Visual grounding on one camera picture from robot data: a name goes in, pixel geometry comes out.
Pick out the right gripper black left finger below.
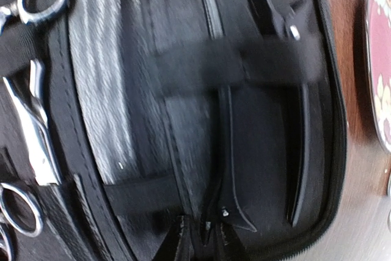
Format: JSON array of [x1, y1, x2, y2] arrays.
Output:
[[158, 215, 191, 261]]

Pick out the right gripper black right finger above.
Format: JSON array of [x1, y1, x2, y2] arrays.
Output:
[[213, 222, 247, 261]]

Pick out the black hair clip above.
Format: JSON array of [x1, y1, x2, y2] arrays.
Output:
[[248, 0, 310, 227], [202, 0, 257, 232]]

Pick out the silver hair cutting scissors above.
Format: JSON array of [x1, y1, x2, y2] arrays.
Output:
[[1, 182, 44, 260]]

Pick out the black zippered tool case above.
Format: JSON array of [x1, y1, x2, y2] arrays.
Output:
[[1, 0, 346, 260]]

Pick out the silver thinning scissors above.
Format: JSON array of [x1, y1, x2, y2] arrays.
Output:
[[1, 0, 68, 186]]

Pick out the red floral plate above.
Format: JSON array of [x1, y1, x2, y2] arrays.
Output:
[[364, 0, 390, 152]]

